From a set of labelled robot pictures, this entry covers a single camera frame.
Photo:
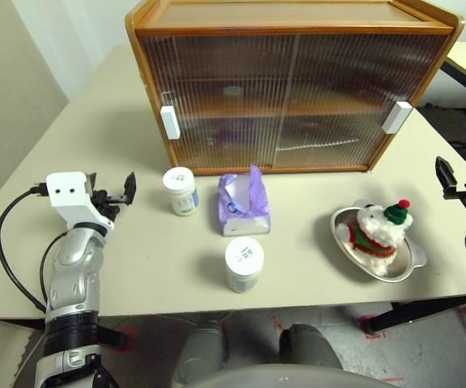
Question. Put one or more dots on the wooden cabinet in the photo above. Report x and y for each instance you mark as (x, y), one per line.
(257, 16)

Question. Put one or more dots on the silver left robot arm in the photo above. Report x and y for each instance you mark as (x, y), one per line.
(71, 275)

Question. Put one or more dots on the grey robot torso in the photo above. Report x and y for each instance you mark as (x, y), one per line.
(289, 378)

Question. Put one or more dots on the grey robot right leg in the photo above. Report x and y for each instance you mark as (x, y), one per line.
(310, 347)

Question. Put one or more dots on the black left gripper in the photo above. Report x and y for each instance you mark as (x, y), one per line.
(107, 202)

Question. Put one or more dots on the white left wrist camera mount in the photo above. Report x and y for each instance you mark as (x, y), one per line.
(69, 194)

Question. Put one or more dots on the purple tissue pack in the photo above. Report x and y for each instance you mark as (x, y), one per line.
(241, 218)

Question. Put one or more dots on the ribbed clear sliding door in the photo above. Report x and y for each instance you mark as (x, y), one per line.
(358, 81)
(217, 101)

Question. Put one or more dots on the metal bowl with ears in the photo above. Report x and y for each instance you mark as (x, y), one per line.
(401, 267)

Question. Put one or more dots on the grey robot left leg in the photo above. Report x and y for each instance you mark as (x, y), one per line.
(202, 351)

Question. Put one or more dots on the grey robot leg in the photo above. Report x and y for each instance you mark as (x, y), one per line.
(310, 347)
(202, 351)

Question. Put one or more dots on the white lidded jar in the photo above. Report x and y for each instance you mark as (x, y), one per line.
(180, 194)
(243, 262)

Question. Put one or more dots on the white plush bear toy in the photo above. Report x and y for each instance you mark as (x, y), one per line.
(374, 230)

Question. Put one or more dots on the black table frame leg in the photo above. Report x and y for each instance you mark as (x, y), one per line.
(419, 313)

